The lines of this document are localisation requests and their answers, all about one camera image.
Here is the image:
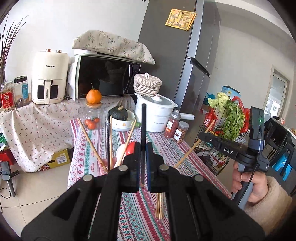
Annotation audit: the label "wooden chopstick long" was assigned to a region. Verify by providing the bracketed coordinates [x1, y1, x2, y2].
[174, 120, 216, 169]

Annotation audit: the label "bamboo chopstick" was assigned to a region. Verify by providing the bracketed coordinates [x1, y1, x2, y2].
[155, 193, 161, 219]
[159, 193, 164, 219]
[156, 193, 163, 219]

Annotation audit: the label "person's right hand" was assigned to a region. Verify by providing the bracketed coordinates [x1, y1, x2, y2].
[231, 161, 270, 204]

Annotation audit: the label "blue plastic stool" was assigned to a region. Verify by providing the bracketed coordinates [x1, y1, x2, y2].
[273, 150, 295, 181]

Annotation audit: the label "green leafy vegetables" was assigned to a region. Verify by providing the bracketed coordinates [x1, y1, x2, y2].
[208, 92, 245, 141]

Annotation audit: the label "wooden chopstick far left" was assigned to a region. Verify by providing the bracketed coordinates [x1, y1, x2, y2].
[78, 118, 108, 173]

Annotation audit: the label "patterned striped tablecloth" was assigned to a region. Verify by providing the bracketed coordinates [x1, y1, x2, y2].
[67, 117, 232, 241]

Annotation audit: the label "cream fleece right sleeve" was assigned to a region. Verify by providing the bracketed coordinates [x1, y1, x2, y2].
[244, 176, 295, 235]

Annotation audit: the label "yellow cardboard box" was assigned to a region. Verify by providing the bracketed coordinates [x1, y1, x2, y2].
[38, 149, 70, 172]

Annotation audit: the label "wooden chopstick leaning right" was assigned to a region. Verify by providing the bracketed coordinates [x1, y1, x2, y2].
[114, 120, 137, 168]

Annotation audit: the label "white plastic spoon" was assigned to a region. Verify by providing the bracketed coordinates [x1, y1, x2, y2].
[113, 144, 125, 168]

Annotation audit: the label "red plastic spoon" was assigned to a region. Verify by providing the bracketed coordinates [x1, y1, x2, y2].
[125, 142, 135, 156]

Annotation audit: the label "jar of dried rings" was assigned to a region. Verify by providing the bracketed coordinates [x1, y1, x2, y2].
[173, 121, 189, 143]

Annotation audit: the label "jar of red dried fruit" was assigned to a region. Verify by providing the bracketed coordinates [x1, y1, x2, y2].
[164, 109, 181, 138]

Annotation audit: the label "white ceramic casserole dish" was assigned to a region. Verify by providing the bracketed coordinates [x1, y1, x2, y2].
[105, 109, 140, 132]

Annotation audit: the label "glass jar with tomatoes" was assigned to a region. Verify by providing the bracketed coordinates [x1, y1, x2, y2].
[78, 101, 106, 131]

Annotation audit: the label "white floral cloth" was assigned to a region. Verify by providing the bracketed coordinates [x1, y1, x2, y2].
[1, 99, 86, 173]

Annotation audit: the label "dark green squash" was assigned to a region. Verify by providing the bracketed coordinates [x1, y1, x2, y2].
[108, 106, 128, 121]

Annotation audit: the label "white electric cooking pot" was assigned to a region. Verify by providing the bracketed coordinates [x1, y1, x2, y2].
[134, 93, 195, 133]

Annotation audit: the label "orange tangerine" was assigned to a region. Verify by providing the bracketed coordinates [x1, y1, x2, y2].
[86, 84, 102, 104]

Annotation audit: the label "grey refrigerator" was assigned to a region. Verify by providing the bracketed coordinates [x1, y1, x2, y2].
[138, 0, 221, 117]

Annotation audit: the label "woven lidded basket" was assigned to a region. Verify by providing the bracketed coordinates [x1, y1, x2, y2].
[133, 72, 162, 97]

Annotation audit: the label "black microwave oven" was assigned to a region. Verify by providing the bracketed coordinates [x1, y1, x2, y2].
[66, 53, 141, 99]

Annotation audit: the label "black lid blue label jar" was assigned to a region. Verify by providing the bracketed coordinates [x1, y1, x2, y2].
[14, 75, 30, 108]

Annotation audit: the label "red label jar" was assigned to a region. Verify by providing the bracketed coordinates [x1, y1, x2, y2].
[1, 81, 15, 111]

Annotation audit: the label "cream air fryer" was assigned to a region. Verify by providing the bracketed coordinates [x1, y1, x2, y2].
[31, 49, 69, 104]

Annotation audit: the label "yellow patterned pot holder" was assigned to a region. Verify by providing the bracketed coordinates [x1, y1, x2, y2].
[165, 9, 197, 31]

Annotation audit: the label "floral cushion cover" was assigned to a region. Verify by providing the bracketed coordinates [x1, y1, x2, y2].
[73, 30, 155, 65]

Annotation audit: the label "dried twig branches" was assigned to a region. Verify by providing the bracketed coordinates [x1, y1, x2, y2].
[1, 16, 27, 84]

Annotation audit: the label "black wire rack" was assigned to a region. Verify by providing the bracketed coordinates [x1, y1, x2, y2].
[194, 107, 250, 176]

